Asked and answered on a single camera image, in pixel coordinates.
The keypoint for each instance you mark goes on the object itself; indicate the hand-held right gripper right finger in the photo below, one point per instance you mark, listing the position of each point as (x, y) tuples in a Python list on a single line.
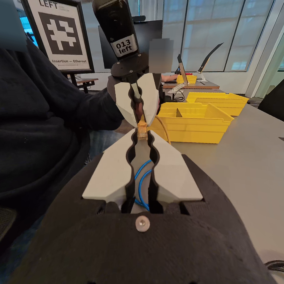
[(175, 175)]

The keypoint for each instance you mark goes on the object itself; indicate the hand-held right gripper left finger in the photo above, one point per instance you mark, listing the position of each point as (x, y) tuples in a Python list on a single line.
[(106, 175)]

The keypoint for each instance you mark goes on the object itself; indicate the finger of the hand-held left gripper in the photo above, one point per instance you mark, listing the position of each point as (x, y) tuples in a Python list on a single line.
[(150, 95), (123, 97)]

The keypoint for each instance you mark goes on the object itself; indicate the person's left forearm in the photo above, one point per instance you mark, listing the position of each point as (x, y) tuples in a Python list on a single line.
[(99, 111)]

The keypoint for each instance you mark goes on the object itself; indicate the wooden bench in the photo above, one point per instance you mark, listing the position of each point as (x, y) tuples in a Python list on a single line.
[(88, 80)]

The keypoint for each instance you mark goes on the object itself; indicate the clipboard document stand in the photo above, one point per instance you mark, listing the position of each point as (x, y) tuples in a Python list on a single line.
[(183, 71), (209, 56)]

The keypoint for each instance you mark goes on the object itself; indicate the small yellow plastic bin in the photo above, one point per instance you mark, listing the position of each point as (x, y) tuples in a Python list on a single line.
[(190, 80)]

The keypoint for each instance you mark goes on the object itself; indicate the yellow bin with divider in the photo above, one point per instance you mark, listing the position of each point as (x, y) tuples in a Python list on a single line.
[(195, 133)]

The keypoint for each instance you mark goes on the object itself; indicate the framed black-white tag sign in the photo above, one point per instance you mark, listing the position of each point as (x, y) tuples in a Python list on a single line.
[(64, 33)]

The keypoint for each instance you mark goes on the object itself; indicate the black easel stand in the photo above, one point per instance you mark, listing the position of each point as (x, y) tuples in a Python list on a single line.
[(72, 81)]

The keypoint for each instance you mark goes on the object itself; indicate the wooden table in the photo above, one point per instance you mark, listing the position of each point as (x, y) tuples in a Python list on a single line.
[(206, 85)]

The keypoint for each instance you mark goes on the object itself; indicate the large yellow plastic bin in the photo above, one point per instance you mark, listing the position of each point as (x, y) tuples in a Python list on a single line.
[(233, 109)]

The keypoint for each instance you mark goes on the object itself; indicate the person's dark sweater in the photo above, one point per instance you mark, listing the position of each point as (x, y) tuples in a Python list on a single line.
[(33, 133)]

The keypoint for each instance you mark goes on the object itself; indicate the large glass window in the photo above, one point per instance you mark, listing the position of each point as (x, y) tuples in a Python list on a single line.
[(210, 33)]

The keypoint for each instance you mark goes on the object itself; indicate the black chair back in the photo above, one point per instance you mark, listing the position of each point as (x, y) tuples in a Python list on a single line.
[(273, 102)]

